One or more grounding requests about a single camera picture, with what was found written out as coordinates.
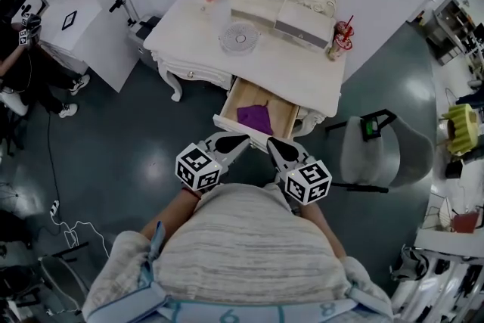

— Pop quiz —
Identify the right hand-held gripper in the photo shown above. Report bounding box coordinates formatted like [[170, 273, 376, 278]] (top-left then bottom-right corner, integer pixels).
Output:
[[266, 138, 333, 206]]

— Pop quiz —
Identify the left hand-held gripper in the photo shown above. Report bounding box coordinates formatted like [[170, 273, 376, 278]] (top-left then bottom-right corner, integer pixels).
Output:
[[175, 133, 251, 193]]

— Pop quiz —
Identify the wooden table drawer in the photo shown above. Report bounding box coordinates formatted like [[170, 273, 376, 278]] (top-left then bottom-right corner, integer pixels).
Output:
[[213, 76, 303, 151]]

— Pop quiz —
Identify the white ornate dressing table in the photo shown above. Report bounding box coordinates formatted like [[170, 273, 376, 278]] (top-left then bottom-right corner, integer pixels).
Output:
[[143, 0, 347, 139]]

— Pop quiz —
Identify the person's right forearm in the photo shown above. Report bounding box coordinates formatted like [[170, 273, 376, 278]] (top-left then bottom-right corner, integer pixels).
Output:
[[300, 200, 347, 262]]

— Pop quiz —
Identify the person's left forearm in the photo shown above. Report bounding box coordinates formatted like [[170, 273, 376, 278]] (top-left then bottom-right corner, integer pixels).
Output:
[[140, 188, 201, 239]]

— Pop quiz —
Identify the grey-fronted small drawer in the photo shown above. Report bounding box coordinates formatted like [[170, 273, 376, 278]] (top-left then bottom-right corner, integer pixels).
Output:
[[275, 20, 329, 49]]

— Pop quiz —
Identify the white jewellery box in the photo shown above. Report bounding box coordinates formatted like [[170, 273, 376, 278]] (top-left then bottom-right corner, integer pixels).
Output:
[[230, 0, 336, 49]]

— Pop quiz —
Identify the purple cloth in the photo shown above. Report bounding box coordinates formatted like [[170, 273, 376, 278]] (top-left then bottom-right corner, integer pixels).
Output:
[[237, 104, 274, 135]]

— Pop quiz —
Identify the green and black device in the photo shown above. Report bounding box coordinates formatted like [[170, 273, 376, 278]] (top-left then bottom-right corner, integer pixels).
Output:
[[361, 116, 380, 141]]

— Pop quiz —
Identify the person's beige striped top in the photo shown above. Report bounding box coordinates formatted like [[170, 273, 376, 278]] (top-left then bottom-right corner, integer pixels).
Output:
[[82, 183, 394, 323]]

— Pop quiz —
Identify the small white desk fan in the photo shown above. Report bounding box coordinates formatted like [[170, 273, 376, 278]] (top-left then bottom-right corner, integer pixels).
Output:
[[219, 21, 261, 57]]

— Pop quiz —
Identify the drink cup with red straw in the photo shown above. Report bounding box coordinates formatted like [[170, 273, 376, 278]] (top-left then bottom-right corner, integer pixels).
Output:
[[327, 14, 355, 61]]

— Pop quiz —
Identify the grey floor appliance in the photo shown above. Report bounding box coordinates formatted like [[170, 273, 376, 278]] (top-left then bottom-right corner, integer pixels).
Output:
[[126, 14, 163, 71]]

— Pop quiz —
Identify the white cabinet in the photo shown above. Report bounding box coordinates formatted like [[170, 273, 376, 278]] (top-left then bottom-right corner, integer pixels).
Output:
[[39, 0, 141, 94]]

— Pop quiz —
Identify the grey and black headset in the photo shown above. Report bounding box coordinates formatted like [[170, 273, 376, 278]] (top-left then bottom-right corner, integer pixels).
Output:
[[391, 245, 430, 283]]

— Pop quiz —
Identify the black box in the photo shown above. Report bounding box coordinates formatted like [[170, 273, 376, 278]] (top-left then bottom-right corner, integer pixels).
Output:
[[445, 159, 464, 179]]

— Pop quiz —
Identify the yellow-green ribbed stool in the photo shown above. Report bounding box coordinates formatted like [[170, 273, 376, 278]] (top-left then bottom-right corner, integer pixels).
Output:
[[440, 104, 479, 156]]

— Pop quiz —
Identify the red box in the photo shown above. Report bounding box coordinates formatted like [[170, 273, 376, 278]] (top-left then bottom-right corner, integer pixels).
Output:
[[451, 211, 481, 234]]

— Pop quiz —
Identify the white display rack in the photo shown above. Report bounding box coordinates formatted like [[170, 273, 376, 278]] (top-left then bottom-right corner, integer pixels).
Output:
[[389, 226, 484, 323]]

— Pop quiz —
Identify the grey metal shelf unit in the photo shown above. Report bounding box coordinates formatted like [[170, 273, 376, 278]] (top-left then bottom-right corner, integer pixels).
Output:
[[425, 0, 477, 65]]

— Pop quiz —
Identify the grey shell chair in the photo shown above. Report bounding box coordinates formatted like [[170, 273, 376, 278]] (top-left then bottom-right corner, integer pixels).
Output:
[[37, 241, 92, 315]]

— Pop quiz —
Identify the white stool seat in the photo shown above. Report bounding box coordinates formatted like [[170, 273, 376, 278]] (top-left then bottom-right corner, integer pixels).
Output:
[[0, 90, 29, 116]]

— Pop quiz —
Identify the grey upholstered chair black frame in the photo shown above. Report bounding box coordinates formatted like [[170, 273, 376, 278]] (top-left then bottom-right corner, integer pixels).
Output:
[[325, 108, 436, 194]]

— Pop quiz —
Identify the white cable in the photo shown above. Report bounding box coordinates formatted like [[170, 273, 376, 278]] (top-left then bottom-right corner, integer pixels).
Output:
[[52, 213, 111, 258]]

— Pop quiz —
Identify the white wire basket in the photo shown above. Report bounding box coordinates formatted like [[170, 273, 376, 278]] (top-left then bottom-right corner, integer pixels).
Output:
[[423, 196, 455, 231]]

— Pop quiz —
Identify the black handlebar on metal pole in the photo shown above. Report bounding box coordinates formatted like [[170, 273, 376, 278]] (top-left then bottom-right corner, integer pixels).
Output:
[[108, 0, 139, 27]]

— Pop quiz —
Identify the small black picture frame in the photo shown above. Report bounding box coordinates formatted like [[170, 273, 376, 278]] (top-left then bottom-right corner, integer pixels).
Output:
[[61, 10, 79, 31]]

